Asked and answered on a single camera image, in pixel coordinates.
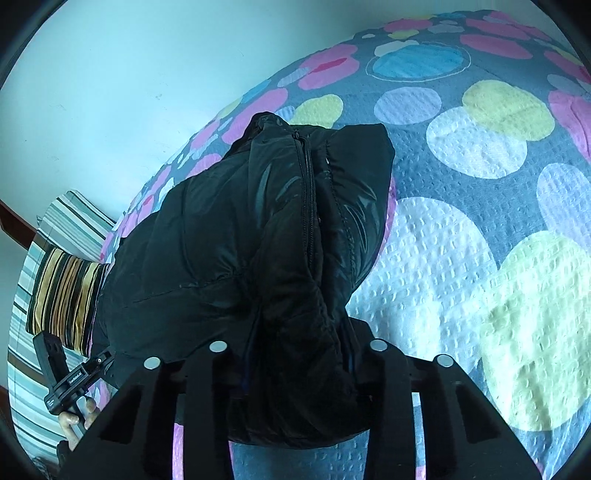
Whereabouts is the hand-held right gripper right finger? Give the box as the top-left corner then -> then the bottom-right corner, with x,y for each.
346,318 -> 541,480

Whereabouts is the striped padded headboard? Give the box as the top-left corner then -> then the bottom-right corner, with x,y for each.
7,191 -> 121,462

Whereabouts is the person's left hand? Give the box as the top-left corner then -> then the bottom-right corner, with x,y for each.
58,398 -> 100,450

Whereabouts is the striped yellow black pillow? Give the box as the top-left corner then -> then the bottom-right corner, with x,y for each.
25,247 -> 109,356

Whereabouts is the bed with polka dot bedspread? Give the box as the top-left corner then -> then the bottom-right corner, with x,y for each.
99,9 -> 591,480

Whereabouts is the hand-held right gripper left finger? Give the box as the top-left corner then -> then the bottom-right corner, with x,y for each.
60,342 -> 250,480

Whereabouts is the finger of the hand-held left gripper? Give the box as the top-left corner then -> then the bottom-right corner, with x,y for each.
32,333 -> 68,384

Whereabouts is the brown wooden door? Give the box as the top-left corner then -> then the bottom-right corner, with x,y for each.
0,200 -> 40,254

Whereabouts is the black puffer jacket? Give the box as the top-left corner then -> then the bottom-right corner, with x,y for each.
90,111 -> 395,448

